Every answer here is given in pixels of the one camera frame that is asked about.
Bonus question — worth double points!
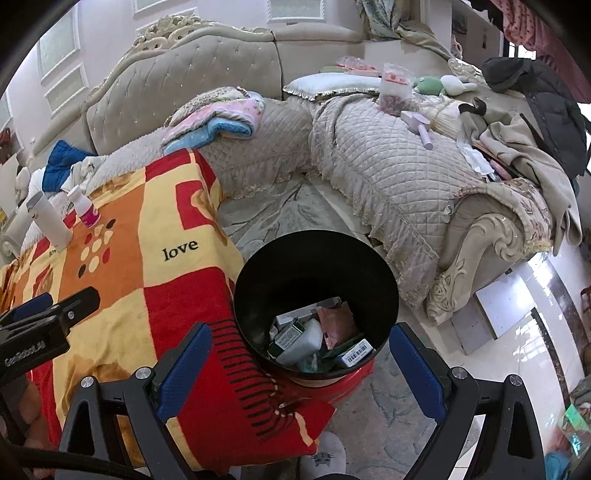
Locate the white pillow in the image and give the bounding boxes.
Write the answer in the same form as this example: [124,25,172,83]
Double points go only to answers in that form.
[281,73,385,103]

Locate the clear red-print plastic bag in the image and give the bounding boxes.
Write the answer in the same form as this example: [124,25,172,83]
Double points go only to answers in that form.
[378,64,417,114]

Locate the green plush toy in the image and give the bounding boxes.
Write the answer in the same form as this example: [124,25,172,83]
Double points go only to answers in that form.
[412,74,479,97]

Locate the white board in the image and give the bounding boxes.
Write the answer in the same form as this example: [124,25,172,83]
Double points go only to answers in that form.
[451,271,542,357]

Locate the grey green curtain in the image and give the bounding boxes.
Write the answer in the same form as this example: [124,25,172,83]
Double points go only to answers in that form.
[359,0,454,62]

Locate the beige tufted sofa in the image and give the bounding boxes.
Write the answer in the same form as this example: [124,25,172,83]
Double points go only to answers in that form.
[0,15,462,259]

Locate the blue cloth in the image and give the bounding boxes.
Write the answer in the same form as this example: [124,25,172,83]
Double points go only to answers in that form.
[41,139,95,193]

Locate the beige quilted sofa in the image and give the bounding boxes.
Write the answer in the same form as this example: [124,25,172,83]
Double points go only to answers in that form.
[307,90,583,328]

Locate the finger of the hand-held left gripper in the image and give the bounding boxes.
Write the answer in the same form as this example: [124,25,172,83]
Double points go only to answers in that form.
[0,292,55,332]
[47,285,102,339]

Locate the pink packets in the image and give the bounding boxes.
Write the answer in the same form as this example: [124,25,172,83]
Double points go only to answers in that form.
[336,55,385,75]

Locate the pink packet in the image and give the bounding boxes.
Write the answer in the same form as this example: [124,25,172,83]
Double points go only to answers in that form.
[318,306,362,348]

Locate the tall white bottle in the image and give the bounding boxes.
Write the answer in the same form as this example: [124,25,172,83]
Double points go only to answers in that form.
[25,191,75,248]

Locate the folded pink blue towels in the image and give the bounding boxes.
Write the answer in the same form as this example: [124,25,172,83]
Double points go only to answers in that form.
[163,89,267,156]

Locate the beige coat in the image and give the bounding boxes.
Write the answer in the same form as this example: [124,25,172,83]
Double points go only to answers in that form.
[461,98,583,246]

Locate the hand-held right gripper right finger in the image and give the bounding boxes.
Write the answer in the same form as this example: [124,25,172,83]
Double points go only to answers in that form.
[389,322,546,480]

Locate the small white pink-label bottle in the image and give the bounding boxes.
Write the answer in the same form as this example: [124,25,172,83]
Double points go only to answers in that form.
[61,186,101,229]

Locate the red orange printed blanket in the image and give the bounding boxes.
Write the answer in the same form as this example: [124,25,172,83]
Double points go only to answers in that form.
[0,148,339,474]

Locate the purple handheld lint remover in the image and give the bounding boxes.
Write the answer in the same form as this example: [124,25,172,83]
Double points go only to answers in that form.
[400,110,435,150]

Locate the red dotted curtain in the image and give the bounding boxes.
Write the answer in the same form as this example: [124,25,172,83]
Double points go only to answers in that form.
[488,0,591,71]

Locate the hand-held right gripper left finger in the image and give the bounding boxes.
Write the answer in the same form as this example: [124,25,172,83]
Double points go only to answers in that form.
[57,321,214,480]

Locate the black round trash bin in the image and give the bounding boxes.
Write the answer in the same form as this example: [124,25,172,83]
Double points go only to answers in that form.
[232,230,401,382]

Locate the small green carton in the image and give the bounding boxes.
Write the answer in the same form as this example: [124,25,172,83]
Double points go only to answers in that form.
[271,322,306,352]

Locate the black cable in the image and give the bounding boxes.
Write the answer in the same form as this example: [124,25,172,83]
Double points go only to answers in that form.
[0,438,153,480]

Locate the white plush slipper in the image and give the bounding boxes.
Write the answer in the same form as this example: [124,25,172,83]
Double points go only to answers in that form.
[299,431,348,480]

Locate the black jacket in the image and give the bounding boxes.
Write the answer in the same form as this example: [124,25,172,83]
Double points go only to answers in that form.
[481,55,591,182]

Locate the red plastic basin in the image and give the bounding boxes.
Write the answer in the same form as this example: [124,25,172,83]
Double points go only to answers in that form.
[286,360,376,394]

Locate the person's left hand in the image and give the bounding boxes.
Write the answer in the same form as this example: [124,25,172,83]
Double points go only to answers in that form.
[16,379,52,445]

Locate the teal tissue pack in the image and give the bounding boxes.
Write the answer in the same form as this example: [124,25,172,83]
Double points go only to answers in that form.
[299,354,334,373]

